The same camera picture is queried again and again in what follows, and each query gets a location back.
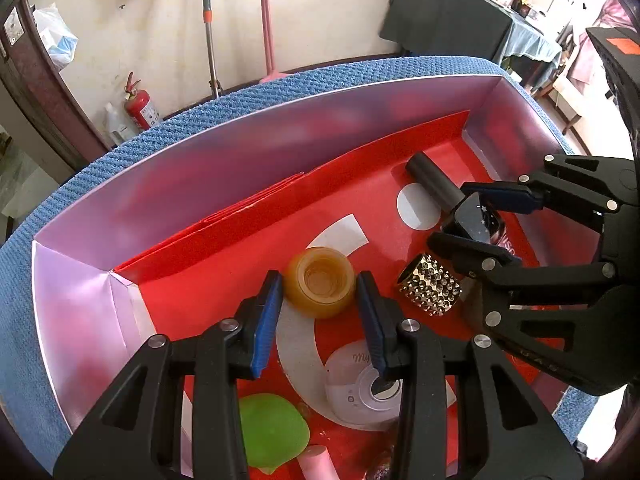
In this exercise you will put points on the white plastic bottle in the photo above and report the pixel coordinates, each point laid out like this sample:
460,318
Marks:
119,127

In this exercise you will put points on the table with dark cloth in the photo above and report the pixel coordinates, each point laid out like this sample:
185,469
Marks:
440,15

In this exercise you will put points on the dark wooden door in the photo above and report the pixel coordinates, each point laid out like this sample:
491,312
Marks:
35,95

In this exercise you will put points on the nail polish bottle studded cap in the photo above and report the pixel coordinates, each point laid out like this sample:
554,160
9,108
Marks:
430,285

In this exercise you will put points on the white stool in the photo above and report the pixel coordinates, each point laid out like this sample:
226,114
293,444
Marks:
567,102

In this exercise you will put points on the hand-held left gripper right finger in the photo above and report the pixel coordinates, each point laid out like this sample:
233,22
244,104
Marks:
371,320

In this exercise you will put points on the pink nail polish bottle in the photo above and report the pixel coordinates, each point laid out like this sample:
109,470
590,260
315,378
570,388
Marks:
317,462

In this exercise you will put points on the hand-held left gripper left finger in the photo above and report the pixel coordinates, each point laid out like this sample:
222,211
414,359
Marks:
265,320

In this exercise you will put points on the white plastic bag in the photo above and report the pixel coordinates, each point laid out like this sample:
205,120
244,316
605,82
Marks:
57,40

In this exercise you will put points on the mop with orange grip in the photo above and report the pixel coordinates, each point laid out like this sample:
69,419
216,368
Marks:
210,20

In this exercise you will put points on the purple cardboard box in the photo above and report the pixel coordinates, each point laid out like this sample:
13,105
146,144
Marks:
200,170

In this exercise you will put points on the pink rounded case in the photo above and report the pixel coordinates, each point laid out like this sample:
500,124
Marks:
350,385

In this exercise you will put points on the red fire extinguisher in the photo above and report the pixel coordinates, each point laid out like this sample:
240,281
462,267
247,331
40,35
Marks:
142,110

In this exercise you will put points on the green and yellow squishy toy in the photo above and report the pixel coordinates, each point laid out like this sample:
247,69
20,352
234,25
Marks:
272,430

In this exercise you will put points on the black starred nail polish bottle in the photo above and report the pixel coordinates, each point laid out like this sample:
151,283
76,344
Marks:
435,177

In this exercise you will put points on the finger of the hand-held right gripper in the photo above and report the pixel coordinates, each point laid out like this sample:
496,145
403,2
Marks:
470,255
515,197

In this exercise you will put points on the amber round jar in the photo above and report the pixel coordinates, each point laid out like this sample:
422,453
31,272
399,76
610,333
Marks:
317,285

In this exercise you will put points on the pink plastic stick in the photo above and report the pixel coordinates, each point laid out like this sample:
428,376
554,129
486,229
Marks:
267,25

